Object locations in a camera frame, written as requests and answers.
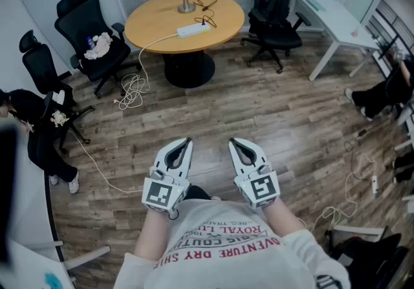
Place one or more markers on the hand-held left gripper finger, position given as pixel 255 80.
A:
pixel 187 165
pixel 161 158

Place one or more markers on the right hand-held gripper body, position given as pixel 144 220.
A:
pixel 263 189

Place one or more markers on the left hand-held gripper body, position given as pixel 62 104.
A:
pixel 156 194

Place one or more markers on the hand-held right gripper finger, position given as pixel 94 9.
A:
pixel 235 165
pixel 258 153

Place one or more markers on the person's right forearm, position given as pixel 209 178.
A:
pixel 284 216

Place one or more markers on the person's left forearm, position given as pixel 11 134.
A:
pixel 152 236

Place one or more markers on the small white floor power strip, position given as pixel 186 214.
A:
pixel 374 184

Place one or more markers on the person's black trouser leg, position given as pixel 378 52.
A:
pixel 197 192

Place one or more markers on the person's white printed shirt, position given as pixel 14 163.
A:
pixel 233 255

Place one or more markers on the small flower bouquet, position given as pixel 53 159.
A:
pixel 59 118

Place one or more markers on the crumpled white cloth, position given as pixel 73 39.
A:
pixel 100 47

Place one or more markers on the round wooden table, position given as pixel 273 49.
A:
pixel 155 29

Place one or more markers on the curved white desk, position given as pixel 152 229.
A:
pixel 29 216

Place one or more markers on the blue object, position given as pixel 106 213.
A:
pixel 55 281

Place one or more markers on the clear water bottle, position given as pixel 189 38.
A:
pixel 90 42

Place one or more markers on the black jacket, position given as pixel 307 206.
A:
pixel 275 9

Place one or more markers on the black monitor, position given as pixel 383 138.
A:
pixel 7 194

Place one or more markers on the small pink object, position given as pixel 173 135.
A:
pixel 355 33

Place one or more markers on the white rectangular desk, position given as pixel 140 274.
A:
pixel 336 19

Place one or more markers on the pale green flat case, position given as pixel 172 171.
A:
pixel 314 4

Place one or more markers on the black chair with white frame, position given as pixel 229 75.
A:
pixel 372 255

